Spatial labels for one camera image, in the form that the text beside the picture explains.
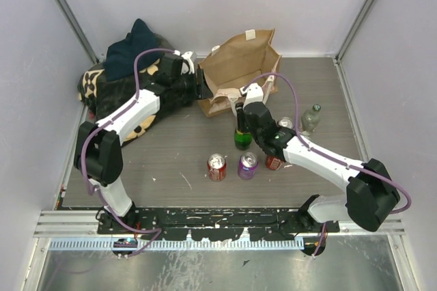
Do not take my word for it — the aluminium rail frame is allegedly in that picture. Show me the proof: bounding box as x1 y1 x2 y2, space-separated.
23 0 416 291

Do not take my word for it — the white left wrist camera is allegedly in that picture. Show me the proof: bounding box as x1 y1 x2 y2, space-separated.
173 50 197 74

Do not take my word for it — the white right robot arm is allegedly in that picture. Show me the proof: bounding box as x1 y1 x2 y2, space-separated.
243 102 401 232

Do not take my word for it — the red coke can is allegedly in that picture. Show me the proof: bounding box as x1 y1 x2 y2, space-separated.
207 154 227 182
265 156 283 171

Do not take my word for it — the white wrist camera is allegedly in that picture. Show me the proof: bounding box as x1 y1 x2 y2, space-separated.
173 50 197 74
240 83 264 107

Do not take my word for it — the dark green bottle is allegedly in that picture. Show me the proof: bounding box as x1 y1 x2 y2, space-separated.
234 102 252 150

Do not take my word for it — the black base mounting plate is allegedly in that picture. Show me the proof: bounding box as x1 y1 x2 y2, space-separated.
95 207 340 242

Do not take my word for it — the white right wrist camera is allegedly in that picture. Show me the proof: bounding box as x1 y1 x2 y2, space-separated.
240 83 264 107

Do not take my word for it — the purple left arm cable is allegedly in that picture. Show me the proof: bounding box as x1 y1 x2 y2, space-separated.
81 48 182 237

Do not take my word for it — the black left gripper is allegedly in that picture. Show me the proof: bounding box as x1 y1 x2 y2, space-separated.
173 69 214 101

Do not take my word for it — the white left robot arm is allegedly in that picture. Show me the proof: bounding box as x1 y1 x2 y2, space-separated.
74 51 212 234

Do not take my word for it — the purple soda can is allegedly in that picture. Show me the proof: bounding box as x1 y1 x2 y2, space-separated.
238 152 258 180
277 117 294 130

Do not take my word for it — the dark navy cloth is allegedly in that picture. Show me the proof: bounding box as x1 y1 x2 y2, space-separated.
103 18 159 81

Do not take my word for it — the clear glass bottle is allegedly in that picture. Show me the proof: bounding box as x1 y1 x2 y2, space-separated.
300 104 322 135

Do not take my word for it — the canvas tote bag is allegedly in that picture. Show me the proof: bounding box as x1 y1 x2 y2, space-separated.
198 29 281 117

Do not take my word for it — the black plush flower blanket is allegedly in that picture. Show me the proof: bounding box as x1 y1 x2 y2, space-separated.
77 33 193 146

